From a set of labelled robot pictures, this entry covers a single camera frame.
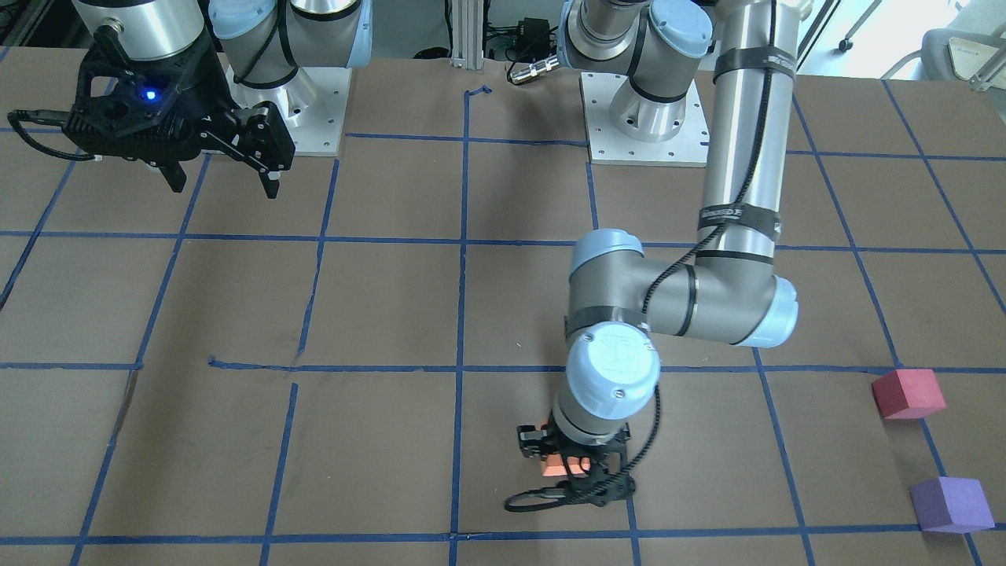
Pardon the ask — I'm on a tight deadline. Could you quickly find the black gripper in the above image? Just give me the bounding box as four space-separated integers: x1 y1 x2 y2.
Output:
157 47 295 200
516 421 631 471

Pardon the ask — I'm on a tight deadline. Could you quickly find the orange foam cube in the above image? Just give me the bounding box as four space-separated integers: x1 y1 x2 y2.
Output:
540 454 592 479

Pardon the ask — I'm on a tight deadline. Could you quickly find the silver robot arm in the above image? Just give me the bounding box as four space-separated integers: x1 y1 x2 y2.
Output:
518 1 813 471
61 1 373 198

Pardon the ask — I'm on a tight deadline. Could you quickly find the red foam cube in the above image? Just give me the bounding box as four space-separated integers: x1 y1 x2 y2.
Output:
871 368 946 420

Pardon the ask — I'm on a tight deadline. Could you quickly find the purple foam cube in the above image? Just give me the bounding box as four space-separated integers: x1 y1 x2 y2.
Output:
909 476 996 534

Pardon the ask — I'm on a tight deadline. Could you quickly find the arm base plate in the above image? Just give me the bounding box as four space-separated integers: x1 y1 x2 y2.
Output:
226 67 354 156
581 72 709 167

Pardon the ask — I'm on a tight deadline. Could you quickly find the aluminium frame post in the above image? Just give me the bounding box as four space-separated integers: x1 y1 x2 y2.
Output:
448 0 486 72

